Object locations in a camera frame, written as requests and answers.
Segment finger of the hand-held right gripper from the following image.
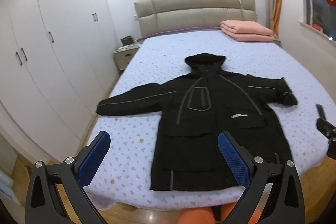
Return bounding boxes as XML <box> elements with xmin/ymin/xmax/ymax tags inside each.
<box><xmin>316</xmin><ymin>103</ymin><xmax>327</xmax><ymax>120</ymax></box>
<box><xmin>316</xmin><ymin>118</ymin><xmax>336</xmax><ymax>140</ymax></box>

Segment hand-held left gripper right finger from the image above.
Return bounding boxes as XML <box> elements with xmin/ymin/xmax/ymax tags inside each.
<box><xmin>218</xmin><ymin>131</ymin><xmax>306</xmax><ymax>224</ymax></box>

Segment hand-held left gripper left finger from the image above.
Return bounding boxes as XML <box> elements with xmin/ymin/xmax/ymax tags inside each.
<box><xmin>24</xmin><ymin>131</ymin><xmax>111</xmax><ymax>224</ymax></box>

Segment black hooded coat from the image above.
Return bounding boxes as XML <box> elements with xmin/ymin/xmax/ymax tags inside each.
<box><xmin>96</xmin><ymin>54</ymin><xmax>298</xmax><ymax>191</ymax></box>

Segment person's orange pants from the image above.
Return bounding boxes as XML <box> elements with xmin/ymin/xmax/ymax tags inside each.
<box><xmin>168</xmin><ymin>206</ymin><xmax>263</xmax><ymax>224</ymax></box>

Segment beige nightstand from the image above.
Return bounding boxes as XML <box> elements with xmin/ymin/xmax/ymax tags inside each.
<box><xmin>113</xmin><ymin>43</ymin><xmax>142</xmax><ymax>71</ymax></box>

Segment bed with lilac patterned sheet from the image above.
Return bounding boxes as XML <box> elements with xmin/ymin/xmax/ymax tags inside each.
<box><xmin>83</xmin><ymin>30</ymin><xmax>336</xmax><ymax>211</ymax></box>

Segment folded pink blanket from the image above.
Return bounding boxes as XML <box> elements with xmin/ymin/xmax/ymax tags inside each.
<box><xmin>220</xmin><ymin>20</ymin><xmax>275</xmax><ymax>42</ymax></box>

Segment white wardrobe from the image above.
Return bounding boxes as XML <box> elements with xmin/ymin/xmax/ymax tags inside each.
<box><xmin>0</xmin><ymin>0</ymin><xmax>118</xmax><ymax>159</ymax></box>

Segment beige padded headboard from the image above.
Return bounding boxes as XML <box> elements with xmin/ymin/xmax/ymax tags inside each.
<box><xmin>134</xmin><ymin>0</ymin><xmax>257</xmax><ymax>38</ymax></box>

